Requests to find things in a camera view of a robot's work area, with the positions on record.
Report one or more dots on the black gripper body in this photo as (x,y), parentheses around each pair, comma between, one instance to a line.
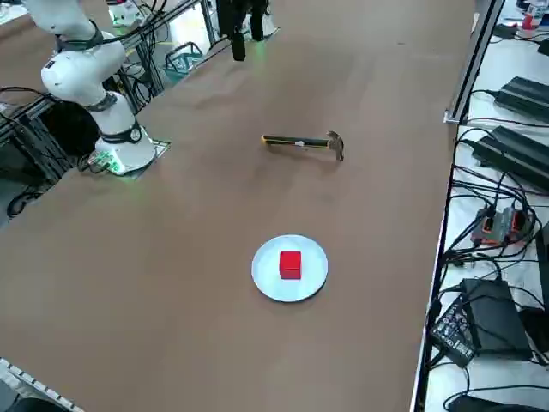
(231,10)

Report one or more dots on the black yellow claw hammer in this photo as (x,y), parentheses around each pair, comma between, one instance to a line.
(283,140)

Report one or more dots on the red wooden cube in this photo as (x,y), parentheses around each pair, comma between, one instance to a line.
(290,266)

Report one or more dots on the pale blue round plate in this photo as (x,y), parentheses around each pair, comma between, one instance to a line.
(266,279)

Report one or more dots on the green plastic basket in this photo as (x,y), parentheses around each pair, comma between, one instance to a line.
(188,48)

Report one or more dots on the white base with green light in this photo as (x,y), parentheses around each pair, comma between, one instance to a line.
(122,10)

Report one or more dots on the small black adapter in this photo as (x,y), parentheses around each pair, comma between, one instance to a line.
(506,31)

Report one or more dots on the white bottle with label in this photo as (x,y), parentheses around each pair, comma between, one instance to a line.
(529,21)

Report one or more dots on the large black power adapter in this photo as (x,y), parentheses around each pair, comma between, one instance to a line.
(525,98)
(510,154)

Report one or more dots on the orange black electronic module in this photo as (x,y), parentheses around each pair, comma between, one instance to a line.
(517,225)
(488,227)

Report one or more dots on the black device with printed panel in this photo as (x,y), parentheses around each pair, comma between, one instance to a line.
(452,332)

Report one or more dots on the black upright panel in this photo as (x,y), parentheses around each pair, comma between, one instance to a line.
(544,262)

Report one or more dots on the black rectangular box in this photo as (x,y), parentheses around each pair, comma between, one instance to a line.
(497,317)

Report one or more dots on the white slotted strip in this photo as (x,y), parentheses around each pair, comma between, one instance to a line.
(34,382)

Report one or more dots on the flat black object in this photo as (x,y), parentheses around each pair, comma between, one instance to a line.
(493,405)

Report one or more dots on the dark metal support frame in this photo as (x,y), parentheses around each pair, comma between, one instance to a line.
(38,129)

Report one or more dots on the aluminium frame post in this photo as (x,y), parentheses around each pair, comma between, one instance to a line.
(476,60)

